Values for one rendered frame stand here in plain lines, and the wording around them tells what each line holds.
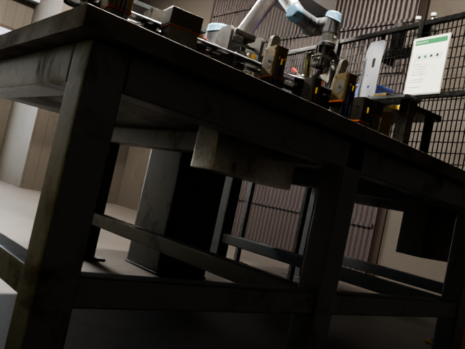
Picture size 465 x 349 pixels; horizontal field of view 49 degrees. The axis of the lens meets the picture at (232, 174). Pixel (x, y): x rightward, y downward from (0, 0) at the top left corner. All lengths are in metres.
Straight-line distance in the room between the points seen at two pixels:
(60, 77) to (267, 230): 4.32
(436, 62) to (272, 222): 2.88
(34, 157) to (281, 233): 3.69
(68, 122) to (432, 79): 2.09
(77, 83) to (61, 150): 0.12
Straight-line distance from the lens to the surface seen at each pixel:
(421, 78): 2.79
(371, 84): 2.60
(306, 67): 2.56
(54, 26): 1.04
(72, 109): 0.96
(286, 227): 5.05
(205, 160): 1.46
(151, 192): 2.66
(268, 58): 2.04
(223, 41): 2.36
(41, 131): 7.33
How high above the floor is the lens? 0.43
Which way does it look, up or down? 3 degrees up
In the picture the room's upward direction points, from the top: 12 degrees clockwise
